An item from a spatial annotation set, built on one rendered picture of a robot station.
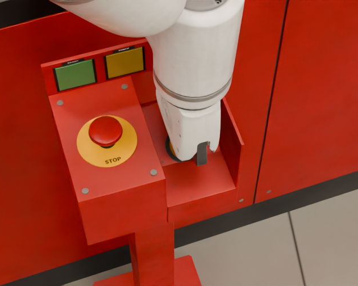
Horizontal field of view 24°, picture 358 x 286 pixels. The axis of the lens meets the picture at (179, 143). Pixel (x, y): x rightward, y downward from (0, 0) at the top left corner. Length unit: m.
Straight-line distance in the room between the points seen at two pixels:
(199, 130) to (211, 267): 0.89
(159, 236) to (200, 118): 0.38
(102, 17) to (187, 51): 0.18
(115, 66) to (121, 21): 0.40
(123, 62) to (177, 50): 0.24
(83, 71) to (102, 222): 0.18
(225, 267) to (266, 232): 0.12
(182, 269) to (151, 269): 0.31
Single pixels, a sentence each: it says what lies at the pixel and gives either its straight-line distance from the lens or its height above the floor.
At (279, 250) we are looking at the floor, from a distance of 1.79.
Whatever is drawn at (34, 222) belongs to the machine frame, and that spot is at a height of 0.31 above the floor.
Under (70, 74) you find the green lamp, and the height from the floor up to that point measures 0.82.
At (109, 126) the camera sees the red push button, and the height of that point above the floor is 0.81.
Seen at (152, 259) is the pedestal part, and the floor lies 0.44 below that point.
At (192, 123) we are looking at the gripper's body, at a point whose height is 0.88.
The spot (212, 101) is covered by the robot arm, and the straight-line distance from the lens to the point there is 0.86.
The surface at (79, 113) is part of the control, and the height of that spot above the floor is 0.78.
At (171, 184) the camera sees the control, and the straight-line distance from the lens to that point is 1.04.
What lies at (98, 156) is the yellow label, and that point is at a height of 0.78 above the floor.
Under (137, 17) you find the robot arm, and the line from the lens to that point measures 0.62.
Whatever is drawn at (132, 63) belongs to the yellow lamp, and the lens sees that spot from 1.02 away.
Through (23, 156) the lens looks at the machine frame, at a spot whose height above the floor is 0.53.
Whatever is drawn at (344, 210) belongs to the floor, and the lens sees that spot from 1.85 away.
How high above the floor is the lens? 1.62
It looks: 59 degrees down
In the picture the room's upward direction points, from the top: straight up
